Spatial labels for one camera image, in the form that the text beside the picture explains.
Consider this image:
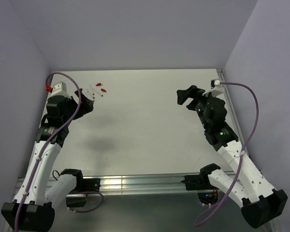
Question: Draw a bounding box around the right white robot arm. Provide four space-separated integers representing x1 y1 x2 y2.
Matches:
176 83 288 229

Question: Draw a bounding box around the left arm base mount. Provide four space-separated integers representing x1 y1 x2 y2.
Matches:
66 178 104 213

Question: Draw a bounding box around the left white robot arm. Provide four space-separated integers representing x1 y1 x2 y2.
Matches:
1 90 93 232

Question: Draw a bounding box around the aluminium front rail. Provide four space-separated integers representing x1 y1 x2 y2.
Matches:
14 169 187 201

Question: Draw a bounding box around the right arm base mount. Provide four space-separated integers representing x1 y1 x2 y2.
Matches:
181 174 218 204

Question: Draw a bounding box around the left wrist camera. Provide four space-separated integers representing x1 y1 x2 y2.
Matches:
50 81 70 98

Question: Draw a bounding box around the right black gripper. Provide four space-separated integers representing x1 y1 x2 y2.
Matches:
177 85 218 129

